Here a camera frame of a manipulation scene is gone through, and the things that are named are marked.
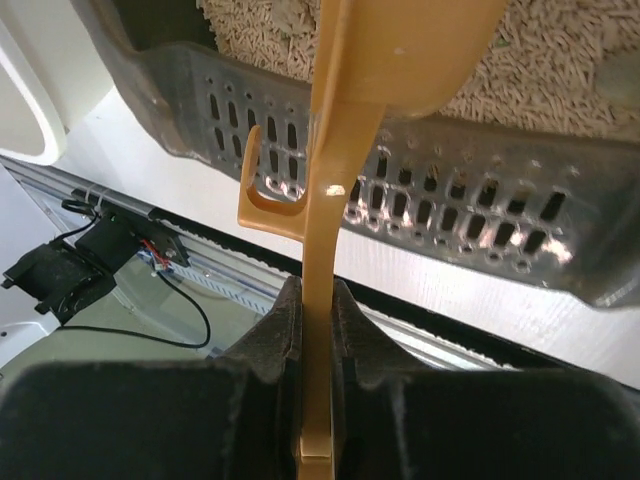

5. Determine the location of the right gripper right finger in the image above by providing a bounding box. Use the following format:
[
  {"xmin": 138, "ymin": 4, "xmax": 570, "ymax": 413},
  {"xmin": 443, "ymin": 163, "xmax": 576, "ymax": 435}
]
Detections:
[{"xmin": 332, "ymin": 281, "xmax": 639, "ymax": 479}]

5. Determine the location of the aluminium front rail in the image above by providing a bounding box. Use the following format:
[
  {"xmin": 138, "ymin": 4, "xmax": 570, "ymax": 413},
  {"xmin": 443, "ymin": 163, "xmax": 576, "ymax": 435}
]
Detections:
[{"xmin": 1, "ymin": 159, "xmax": 532, "ymax": 370}]

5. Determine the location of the grey litter box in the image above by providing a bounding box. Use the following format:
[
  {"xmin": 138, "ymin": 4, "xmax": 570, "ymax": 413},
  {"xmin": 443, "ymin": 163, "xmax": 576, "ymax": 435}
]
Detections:
[{"xmin": 74, "ymin": 1, "xmax": 639, "ymax": 308}]

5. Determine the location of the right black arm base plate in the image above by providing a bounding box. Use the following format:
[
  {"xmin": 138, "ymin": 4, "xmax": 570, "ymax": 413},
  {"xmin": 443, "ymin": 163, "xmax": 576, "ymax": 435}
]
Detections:
[{"xmin": 72, "ymin": 189, "xmax": 189, "ymax": 273}]

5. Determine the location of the grey litter clump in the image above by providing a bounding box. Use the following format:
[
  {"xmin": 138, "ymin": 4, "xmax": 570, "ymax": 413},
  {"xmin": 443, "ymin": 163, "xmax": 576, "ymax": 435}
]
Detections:
[{"xmin": 595, "ymin": 50, "xmax": 639, "ymax": 108}]

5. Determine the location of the white plastic tray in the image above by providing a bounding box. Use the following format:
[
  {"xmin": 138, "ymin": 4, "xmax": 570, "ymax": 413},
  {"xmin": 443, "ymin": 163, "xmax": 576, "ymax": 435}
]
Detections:
[{"xmin": 1, "ymin": 25, "xmax": 67, "ymax": 166}]

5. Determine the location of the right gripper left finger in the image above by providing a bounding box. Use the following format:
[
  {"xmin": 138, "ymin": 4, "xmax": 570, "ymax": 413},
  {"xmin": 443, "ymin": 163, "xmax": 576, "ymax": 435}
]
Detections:
[{"xmin": 1, "ymin": 277, "xmax": 302, "ymax": 479}]

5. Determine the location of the yellow litter scoop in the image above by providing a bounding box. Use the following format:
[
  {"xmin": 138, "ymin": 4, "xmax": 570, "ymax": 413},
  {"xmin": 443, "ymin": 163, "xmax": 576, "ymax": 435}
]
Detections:
[{"xmin": 237, "ymin": 1, "xmax": 506, "ymax": 479}]

